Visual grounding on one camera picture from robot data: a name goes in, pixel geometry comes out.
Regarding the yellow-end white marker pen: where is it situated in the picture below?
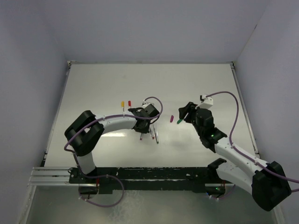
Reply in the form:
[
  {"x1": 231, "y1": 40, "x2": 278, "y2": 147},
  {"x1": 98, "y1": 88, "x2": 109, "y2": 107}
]
[{"x1": 121, "y1": 101, "x2": 125, "y2": 116}]

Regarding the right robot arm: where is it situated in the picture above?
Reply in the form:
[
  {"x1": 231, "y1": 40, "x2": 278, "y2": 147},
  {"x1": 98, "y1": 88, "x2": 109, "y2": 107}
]
[{"x1": 178, "y1": 102, "x2": 292, "y2": 211}]

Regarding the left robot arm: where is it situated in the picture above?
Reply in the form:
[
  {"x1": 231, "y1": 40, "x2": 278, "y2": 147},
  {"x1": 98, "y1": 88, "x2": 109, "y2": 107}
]
[{"x1": 64, "y1": 103, "x2": 161, "y2": 183}]

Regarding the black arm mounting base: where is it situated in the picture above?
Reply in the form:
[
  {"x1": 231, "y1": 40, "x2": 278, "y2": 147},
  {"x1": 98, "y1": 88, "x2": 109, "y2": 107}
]
[{"x1": 68, "y1": 158, "x2": 226, "y2": 195}]

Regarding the green-end white marker pen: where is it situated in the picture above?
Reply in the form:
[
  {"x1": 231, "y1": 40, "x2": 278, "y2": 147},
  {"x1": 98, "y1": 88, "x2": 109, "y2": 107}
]
[{"x1": 152, "y1": 125, "x2": 159, "y2": 144}]

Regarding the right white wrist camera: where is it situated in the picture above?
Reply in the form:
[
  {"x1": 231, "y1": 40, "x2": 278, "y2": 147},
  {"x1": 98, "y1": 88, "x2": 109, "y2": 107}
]
[{"x1": 198, "y1": 94, "x2": 214, "y2": 109}]

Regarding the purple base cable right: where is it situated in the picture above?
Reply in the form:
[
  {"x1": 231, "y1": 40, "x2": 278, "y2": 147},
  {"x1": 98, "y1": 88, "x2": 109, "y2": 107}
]
[{"x1": 207, "y1": 179, "x2": 237, "y2": 203}]

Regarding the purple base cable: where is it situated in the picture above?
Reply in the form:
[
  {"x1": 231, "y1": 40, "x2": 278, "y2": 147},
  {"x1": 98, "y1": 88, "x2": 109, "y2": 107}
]
[
  {"x1": 78, "y1": 172, "x2": 125, "y2": 208},
  {"x1": 207, "y1": 179, "x2": 237, "y2": 203}
]

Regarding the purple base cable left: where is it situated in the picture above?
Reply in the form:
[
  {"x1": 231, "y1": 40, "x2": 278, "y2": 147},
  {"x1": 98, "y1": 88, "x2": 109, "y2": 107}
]
[{"x1": 78, "y1": 172, "x2": 125, "y2": 208}]

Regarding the aluminium rail frame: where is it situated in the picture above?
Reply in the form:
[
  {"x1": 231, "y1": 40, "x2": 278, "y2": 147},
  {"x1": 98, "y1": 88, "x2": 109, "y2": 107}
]
[{"x1": 27, "y1": 166, "x2": 78, "y2": 187}]

